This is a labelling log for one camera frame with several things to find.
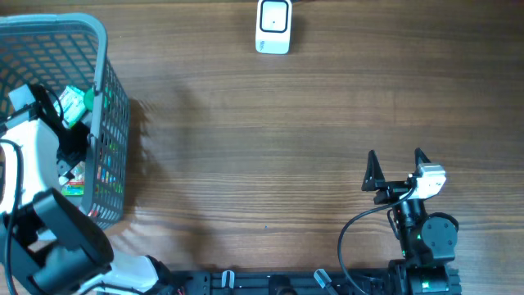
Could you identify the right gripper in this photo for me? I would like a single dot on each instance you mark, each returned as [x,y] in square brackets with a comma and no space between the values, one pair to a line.
[374,179]

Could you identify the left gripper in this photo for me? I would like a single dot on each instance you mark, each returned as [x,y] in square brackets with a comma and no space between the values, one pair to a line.
[65,165]

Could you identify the green Haribo gummy bag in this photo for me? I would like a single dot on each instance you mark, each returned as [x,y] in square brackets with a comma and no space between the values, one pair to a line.
[75,184]

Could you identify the teal tissue packet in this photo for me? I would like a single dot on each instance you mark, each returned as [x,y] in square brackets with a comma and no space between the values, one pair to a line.
[71,102]

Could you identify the green lid jar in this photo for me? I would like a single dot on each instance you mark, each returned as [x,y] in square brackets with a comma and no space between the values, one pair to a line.
[89,99]

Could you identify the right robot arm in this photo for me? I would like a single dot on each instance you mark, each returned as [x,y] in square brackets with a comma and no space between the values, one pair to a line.
[427,240]

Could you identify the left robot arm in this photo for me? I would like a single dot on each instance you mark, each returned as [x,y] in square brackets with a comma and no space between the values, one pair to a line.
[47,243]

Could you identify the white barcode scanner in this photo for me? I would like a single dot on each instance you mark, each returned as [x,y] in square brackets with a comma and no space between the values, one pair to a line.
[273,27]

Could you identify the grey plastic shopping basket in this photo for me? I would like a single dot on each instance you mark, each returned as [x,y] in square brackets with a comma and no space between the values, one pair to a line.
[70,49]

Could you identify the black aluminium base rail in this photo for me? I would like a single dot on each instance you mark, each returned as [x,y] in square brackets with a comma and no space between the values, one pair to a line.
[307,282]

